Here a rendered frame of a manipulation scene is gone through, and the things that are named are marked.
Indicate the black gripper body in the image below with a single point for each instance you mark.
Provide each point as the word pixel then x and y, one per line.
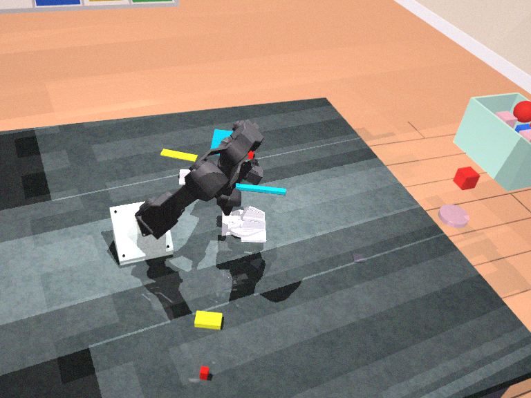
pixel 232 197

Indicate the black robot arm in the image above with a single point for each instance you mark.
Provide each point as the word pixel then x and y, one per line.
pixel 205 180

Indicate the yellow flat bar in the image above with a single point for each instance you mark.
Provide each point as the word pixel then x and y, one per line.
pixel 176 154

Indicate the cyan square plate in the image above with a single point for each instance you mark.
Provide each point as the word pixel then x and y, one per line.
pixel 218 136

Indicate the yellow rectangular block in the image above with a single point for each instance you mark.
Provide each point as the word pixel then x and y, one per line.
pixel 208 320

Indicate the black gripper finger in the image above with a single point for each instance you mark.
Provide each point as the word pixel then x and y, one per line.
pixel 226 210

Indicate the cyan long flat bar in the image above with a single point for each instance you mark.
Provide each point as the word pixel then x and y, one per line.
pixel 247 187

